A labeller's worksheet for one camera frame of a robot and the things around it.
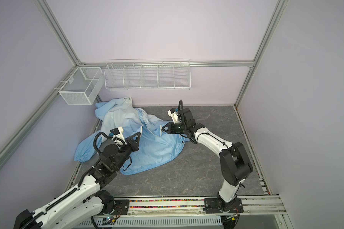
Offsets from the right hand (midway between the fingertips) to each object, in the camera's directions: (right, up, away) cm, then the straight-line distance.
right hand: (162, 129), depth 83 cm
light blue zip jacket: (-5, -14, +13) cm, 20 cm away
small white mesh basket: (-57, +28, +13) cm, 65 cm away
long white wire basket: (-12, +38, +16) cm, 43 cm away
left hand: (-10, -2, -10) cm, 14 cm away
